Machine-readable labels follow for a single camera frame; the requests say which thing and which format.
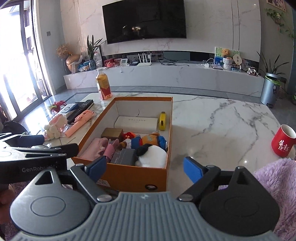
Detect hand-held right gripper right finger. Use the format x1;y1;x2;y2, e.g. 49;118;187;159
177;156;258;202

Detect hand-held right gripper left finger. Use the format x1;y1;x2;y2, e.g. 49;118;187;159
33;156;114;203

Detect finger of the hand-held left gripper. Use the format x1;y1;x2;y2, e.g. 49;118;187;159
0;133;45;149
25;143;80;161

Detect pink cloth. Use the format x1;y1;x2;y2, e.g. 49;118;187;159
80;137;109;161

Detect pink wallet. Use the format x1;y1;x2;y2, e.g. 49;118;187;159
104;138;119;163

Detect dark grey box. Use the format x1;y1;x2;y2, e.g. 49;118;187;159
110;148;138;166

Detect orange cardboard box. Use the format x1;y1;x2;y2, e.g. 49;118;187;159
71;97;173;192

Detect small brown box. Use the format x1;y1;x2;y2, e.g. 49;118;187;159
101;127;124;142

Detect orange white knitted doll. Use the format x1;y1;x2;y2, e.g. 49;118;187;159
119;132;135;149

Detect white black penguin plush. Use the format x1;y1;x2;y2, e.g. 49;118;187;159
135;144;167;168

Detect blue orange plush toy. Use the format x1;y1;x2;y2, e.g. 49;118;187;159
131;133;167;151

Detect pink white bunny plush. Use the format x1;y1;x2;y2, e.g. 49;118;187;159
44;115;68;140

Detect pink selfie stick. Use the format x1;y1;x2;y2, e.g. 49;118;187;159
65;110;94;138

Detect white blue small box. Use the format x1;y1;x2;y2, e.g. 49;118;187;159
60;103;79;116

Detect black remote control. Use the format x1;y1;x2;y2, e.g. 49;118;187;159
67;100;94;124

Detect red feather toy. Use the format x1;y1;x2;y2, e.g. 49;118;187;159
47;100;67;114

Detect glass sliding door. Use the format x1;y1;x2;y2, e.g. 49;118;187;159
0;0;54;121

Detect golden gourd vase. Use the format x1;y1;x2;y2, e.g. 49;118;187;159
66;54;83;75

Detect purple fluffy blanket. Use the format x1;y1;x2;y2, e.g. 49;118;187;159
253;158;296;241

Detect red ceramic mug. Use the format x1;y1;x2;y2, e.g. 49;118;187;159
271;124;296;158

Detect white marble television console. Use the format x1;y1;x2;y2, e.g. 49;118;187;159
63;61;265;98

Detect dried yellow flowers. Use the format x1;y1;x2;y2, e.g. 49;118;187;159
56;44;70;58

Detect orchid plant blue vase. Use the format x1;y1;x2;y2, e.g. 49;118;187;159
87;35;105;70

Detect silver trash bin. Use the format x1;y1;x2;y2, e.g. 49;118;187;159
260;73;281;107

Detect green picture board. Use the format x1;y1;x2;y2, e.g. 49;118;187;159
214;46;241;67

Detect white wifi router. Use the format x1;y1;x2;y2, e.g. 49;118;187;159
137;53;152;67

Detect long-leaf potted plant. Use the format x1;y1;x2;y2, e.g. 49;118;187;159
257;51;290;87

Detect white charger with cable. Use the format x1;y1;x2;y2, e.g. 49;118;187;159
196;58;215;69

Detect black cable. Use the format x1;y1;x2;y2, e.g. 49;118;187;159
158;59;184;67

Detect black wall television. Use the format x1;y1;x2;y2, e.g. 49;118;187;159
102;0;187;45

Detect framed wall picture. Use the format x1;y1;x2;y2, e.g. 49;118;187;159
267;0;287;11

